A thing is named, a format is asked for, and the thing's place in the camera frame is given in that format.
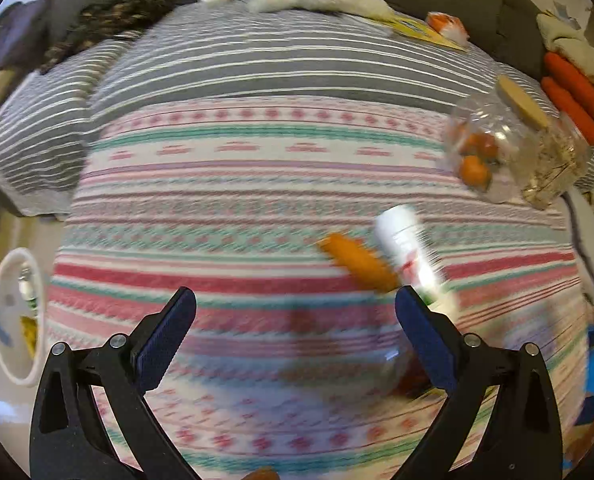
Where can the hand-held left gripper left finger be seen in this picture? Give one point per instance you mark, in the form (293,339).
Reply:
(164,340)

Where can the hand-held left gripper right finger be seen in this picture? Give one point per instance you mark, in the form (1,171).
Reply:
(427,345)

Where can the large white labelled bottle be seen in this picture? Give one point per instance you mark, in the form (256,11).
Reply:
(407,250)

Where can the orange toy carrot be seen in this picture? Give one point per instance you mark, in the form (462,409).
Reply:
(362,265)

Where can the white round bin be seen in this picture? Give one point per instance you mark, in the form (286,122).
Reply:
(12,265)

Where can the yellow wrapper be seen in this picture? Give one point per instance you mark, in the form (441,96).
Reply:
(28,335)

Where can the patterned pink green blanket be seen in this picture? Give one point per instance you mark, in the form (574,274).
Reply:
(227,210)

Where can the orange fruit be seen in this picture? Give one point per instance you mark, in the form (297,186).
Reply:
(488,147)
(474,171)
(469,142)

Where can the clear plastic snack jar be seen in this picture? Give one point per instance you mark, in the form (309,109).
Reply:
(559,165)

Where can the glass jar with cork lid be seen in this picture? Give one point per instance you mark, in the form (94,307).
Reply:
(507,125)

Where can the orange cushion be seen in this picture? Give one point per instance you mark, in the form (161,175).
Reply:
(577,82)
(569,110)

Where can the grey striped blanket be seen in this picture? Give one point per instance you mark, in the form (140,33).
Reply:
(277,60)

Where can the yellow book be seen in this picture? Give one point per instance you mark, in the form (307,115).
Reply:
(417,27)

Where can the orange white snack bag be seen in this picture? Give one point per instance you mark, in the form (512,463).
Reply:
(447,27)

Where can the beige fleece blanket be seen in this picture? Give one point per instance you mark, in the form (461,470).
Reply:
(577,50)

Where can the dark jacket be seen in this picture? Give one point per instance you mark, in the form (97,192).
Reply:
(12,25)

